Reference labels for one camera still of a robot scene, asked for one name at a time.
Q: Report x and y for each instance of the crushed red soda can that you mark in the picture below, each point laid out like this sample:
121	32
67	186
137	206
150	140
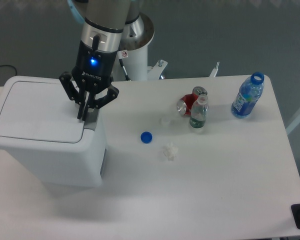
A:
184	104

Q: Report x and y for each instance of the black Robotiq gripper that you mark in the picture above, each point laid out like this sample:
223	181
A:
91	73

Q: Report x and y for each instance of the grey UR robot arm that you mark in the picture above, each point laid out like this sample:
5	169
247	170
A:
104	21

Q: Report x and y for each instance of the blue bottle cap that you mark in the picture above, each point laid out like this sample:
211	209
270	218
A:
146	137

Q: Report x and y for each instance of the white plastic trash can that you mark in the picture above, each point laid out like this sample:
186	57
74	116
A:
40	129

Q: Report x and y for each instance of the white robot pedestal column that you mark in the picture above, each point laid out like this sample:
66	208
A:
131	63

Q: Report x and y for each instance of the clear green-label bottle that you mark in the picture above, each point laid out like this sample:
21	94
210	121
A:
199	111

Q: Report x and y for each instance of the white table leg bracket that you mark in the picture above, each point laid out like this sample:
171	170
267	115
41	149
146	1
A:
215	70

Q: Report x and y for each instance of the blue plastic bottle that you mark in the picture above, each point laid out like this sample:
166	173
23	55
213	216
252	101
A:
249	93

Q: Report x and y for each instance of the crumpled white tissue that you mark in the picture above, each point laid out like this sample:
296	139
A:
170	151

